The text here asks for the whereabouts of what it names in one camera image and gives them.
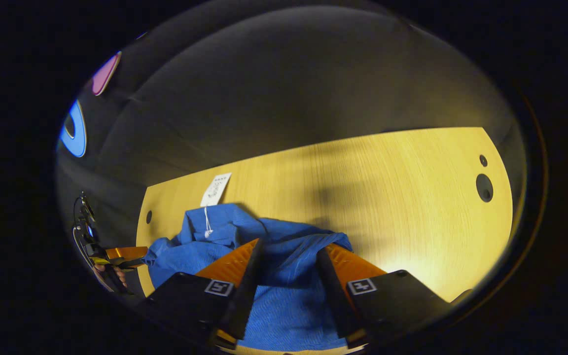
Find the blue jacket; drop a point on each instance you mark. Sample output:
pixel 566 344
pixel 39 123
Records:
pixel 289 315

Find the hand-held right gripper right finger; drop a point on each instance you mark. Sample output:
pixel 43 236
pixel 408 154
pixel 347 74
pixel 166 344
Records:
pixel 336 301

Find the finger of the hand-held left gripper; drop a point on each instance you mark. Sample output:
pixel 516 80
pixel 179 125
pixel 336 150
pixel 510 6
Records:
pixel 116 264
pixel 126 253

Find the white paper hang tag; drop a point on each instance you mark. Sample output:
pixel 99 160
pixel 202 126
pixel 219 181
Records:
pixel 215 190

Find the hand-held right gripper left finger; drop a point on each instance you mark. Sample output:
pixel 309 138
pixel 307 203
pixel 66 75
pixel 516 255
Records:
pixel 247 296

